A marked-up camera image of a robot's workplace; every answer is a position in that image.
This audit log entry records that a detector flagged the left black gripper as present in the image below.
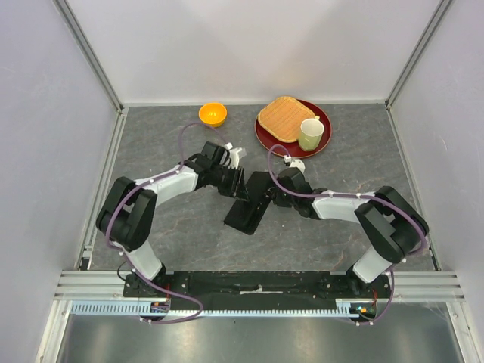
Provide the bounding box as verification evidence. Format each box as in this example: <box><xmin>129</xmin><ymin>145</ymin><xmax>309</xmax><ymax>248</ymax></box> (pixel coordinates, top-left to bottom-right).
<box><xmin>209</xmin><ymin>165</ymin><xmax>250</xmax><ymax>202</ymax></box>

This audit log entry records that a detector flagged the black zip tool case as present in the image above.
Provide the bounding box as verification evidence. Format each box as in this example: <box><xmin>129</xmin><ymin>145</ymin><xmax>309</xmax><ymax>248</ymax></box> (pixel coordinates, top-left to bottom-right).
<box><xmin>223</xmin><ymin>172</ymin><xmax>275</xmax><ymax>235</ymax></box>

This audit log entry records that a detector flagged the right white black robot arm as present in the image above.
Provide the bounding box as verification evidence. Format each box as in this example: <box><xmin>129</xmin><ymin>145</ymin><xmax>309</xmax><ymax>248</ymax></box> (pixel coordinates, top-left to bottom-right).
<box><xmin>269</xmin><ymin>167</ymin><xmax>429</xmax><ymax>298</ymax></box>

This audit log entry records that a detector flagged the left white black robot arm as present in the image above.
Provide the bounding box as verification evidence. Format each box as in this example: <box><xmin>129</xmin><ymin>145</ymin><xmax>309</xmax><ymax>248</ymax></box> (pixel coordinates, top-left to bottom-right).
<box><xmin>95</xmin><ymin>141</ymin><xmax>249</xmax><ymax>297</ymax></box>

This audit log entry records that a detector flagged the red round tray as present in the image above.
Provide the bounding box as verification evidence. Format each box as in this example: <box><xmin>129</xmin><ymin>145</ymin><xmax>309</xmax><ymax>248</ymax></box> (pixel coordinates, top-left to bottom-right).
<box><xmin>255</xmin><ymin>99</ymin><xmax>332</xmax><ymax>159</ymax></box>

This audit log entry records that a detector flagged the orange bowl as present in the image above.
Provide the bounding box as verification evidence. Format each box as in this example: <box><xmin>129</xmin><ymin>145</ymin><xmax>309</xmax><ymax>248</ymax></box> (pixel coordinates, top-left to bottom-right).
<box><xmin>198</xmin><ymin>102</ymin><xmax>228</xmax><ymax>128</ymax></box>

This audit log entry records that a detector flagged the pale green cup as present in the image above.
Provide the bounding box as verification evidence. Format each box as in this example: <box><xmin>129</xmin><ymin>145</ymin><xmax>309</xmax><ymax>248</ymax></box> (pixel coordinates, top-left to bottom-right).
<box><xmin>298</xmin><ymin>117</ymin><xmax>325</xmax><ymax>151</ymax></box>

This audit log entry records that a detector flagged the woven bamboo basket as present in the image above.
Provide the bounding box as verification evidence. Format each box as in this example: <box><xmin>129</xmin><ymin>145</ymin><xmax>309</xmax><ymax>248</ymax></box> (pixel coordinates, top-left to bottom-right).
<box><xmin>257</xmin><ymin>96</ymin><xmax>315</xmax><ymax>143</ymax></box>

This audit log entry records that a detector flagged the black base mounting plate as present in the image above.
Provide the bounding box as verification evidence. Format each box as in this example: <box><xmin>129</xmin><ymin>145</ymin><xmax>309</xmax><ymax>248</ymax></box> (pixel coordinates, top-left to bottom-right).
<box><xmin>123</xmin><ymin>270</ymin><xmax>393</xmax><ymax>302</ymax></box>

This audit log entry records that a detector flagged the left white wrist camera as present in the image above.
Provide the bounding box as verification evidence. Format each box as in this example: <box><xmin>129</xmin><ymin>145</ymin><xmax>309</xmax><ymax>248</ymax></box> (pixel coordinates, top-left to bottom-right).
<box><xmin>222</xmin><ymin>143</ymin><xmax>247</xmax><ymax>169</ymax></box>

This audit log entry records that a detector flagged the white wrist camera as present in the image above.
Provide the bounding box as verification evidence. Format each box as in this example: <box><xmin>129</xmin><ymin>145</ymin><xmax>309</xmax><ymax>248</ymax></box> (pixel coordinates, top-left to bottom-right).
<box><xmin>284</xmin><ymin>155</ymin><xmax>306</xmax><ymax>173</ymax></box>
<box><xmin>222</xmin><ymin>143</ymin><xmax>247</xmax><ymax>169</ymax></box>

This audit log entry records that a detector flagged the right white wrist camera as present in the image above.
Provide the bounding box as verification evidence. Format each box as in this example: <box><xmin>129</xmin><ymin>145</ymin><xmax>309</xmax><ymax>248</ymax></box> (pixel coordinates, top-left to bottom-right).
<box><xmin>284</xmin><ymin>155</ymin><xmax>306</xmax><ymax>173</ymax></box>

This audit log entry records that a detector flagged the light blue cable duct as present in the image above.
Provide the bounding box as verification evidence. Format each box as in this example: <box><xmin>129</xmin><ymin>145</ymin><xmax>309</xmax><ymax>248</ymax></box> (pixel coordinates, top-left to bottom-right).
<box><xmin>70</xmin><ymin>301</ymin><xmax>361</xmax><ymax>318</ymax></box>

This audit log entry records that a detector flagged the aluminium front frame rail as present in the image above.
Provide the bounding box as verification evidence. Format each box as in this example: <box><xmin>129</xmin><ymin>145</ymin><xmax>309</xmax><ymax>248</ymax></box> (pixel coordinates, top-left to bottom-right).
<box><xmin>54</xmin><ymin>271</ymin><xmax>465</xmax><ymax>303</ymax></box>

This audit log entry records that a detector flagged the left aluminium corner post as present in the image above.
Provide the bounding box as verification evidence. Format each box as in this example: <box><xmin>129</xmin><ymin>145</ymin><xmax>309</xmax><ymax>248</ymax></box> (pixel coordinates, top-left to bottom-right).
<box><xmin>53</xmin><ymin>0</ymin><xmax>124</xmax><ymax>113</ymax></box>

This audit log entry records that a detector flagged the aluminium corner post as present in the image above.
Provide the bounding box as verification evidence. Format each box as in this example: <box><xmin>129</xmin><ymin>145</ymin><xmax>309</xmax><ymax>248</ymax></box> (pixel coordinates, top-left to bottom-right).
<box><xmin>53</xmin><ymin>0</ymin><xmax>124</xmax><ymax>113</ymax></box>
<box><xmin>385</xmin><ymin>0</ymin><xmax>454</xmax><ymax>110</ymax></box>

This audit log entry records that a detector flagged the right aluminium corner post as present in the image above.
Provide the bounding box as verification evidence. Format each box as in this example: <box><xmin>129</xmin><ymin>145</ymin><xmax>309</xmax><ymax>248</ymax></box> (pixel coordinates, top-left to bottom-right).
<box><xmin>385</xmin><ymin>0</ymin><xmax>454</xmax><ymax>110</ymax></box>

